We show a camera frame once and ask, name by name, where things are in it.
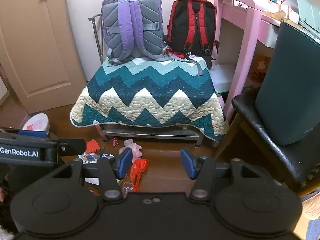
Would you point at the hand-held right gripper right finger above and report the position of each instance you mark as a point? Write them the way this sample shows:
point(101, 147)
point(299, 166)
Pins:
point(188, 163)

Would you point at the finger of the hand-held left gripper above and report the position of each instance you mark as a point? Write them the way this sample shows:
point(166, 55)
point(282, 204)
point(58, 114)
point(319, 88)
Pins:
point(73, 146)
point(35, 134)

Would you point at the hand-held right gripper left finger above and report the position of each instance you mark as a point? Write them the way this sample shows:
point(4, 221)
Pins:
point(126, 162)

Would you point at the silver foil wrapper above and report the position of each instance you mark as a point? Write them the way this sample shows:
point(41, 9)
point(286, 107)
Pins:
point(86, 158)

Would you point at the orange foam net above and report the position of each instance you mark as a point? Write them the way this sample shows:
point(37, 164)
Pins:
point(93, 147)

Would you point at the white round plastic container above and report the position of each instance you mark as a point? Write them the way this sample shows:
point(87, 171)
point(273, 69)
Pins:
point(37, 122)

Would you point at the red plastic bag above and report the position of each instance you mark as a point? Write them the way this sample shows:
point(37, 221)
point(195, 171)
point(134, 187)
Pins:
point(137, 172)

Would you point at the small red candy wrapper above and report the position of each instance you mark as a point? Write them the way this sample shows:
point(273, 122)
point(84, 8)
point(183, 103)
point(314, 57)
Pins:
point(115, 142)

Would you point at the clear plastic wrapper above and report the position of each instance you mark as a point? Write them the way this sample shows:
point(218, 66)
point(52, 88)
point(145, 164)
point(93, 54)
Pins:
point(126, 188)

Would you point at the metal bench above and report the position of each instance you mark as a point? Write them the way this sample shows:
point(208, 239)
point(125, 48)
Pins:
point(150, 132)

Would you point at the white paper scrap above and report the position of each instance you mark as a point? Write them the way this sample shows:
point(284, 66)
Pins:
point(92, 180)

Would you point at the teal zigzag quilt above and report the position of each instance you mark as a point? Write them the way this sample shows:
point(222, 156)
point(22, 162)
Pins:
point(150, 97)

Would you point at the beige wooden door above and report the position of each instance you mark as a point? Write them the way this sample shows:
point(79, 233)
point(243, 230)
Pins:
point(37, 47)

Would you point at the black seat wooden chair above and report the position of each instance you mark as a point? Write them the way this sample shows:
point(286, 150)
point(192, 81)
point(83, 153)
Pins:
point(275, 140)

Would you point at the white paper stack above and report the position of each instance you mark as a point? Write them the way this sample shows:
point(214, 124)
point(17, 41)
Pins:
point(222, 77)

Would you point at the metal folding rack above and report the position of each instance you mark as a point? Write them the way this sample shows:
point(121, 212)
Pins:
point(96, 37)

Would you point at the orange cardboard box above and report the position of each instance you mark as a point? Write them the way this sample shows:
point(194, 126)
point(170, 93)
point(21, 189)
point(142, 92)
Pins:
point(261, 67)

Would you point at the red black backpack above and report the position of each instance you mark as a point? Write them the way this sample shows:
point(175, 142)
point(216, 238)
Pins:
point(192, 27)

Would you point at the purple grey backpack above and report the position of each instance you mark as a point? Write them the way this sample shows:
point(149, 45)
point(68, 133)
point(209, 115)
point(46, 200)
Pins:
point(132, 22)

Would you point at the pink desk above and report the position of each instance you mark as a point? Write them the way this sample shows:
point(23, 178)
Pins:
point(240, 30)

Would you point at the brown gingerbread figure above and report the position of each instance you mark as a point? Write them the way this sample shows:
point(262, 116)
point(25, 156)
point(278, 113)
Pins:
point(277, 15)

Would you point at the orange white box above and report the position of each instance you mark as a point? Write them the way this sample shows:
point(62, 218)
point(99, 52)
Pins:
point(290, 12)

